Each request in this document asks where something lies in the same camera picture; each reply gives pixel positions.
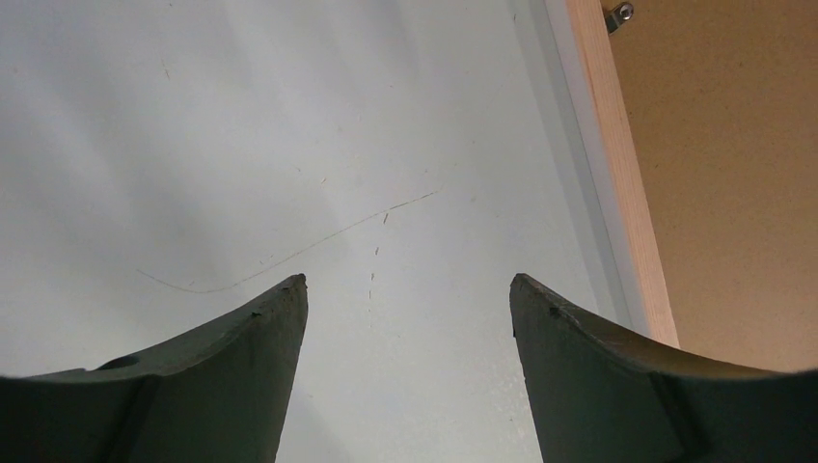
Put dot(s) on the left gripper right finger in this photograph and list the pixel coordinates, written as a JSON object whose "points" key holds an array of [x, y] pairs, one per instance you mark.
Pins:
{"points": [[600, 392]]}

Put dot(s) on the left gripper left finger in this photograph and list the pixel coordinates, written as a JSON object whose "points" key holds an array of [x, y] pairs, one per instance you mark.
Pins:
{"points": [[216, 393]]}

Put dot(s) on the white wooden picture frame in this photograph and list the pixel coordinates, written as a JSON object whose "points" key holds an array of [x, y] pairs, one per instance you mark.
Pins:
{"points": [[569, 61]]}

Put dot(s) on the brown backing board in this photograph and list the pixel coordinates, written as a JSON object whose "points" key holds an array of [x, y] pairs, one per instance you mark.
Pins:
{"points": [[721, 97]]}

